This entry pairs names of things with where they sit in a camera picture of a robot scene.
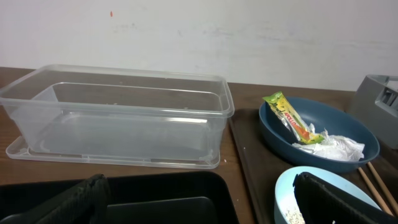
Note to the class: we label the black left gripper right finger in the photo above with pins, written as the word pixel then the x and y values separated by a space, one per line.
pixel 321 202

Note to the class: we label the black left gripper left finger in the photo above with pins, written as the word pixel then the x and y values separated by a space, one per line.
pixel 85 202

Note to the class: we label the pile of cooked rice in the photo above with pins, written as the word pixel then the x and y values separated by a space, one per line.
pixel 294 216

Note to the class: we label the light blue bowl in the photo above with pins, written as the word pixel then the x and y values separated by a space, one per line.
pixel 284 190

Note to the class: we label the white tissue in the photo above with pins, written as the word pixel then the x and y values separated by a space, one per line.
pixel 338 148

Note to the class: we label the dark blue plate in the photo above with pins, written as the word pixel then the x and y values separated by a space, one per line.
pixel 279 140

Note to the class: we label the green yellow snack wrapper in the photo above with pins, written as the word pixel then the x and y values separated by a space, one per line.
pixel 291 119

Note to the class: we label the clear plastic waste bin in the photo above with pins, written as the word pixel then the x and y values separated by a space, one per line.
pixel 70 113

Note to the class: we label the grey dishwasher rack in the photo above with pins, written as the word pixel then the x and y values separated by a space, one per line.
pixel 375 105

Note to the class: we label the wooden chopstick left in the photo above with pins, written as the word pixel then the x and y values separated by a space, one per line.
pixel 375 193

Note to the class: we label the wooden chopstick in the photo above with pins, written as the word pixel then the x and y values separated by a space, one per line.
pixel 375 193
pixel 392 203

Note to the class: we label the wooden chopstick right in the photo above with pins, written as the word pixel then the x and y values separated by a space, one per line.
pixel 392 203

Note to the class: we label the black plastic tray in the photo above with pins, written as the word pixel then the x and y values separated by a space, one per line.
pixel 185 197

